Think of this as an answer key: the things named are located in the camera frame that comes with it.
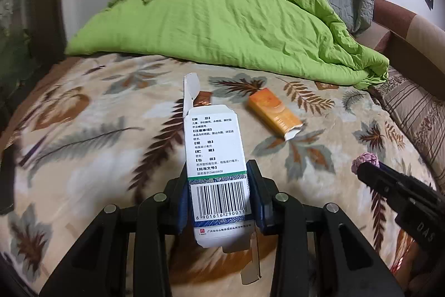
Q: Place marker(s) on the brown tan headboard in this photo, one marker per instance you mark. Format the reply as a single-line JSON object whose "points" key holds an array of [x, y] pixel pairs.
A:
{"points": [[417, 36]]}

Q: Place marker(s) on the beige patterned pillow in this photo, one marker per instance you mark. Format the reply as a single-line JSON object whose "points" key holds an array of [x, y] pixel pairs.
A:
{"points": [[417, 109]]}

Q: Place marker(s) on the leaf printed blanket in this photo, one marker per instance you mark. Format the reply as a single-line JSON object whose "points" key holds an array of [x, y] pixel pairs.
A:
{"points": [[87, 130]]}

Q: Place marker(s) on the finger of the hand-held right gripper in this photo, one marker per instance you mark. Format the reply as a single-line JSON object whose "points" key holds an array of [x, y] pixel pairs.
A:
{"points": [[386, 182]]}

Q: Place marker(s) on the orange box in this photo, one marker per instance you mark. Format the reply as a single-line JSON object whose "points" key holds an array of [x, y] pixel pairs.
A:
{"points": [[274, 112]]}

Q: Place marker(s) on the green blanket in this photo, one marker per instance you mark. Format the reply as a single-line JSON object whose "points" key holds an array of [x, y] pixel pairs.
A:
{"points": [[226, 22]]}

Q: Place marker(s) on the dark wooden bedpost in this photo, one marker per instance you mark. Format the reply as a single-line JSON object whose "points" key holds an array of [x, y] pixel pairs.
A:
{"points": [[48, 4]]}

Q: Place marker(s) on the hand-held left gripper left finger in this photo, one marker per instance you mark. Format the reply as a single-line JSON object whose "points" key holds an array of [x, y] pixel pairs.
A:
{"points": [[182, 210]]}

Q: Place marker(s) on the white blue medicine box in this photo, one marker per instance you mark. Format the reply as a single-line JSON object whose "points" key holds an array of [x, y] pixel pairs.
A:
{"points": [[215, 144]]}

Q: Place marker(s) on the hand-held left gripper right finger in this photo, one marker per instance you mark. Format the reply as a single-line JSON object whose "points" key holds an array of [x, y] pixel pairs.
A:
{"points": [[258, 210]]}

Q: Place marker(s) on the purple wrapper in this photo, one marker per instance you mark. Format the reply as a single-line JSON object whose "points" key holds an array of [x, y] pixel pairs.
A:
{"points": [[365, 159]]}

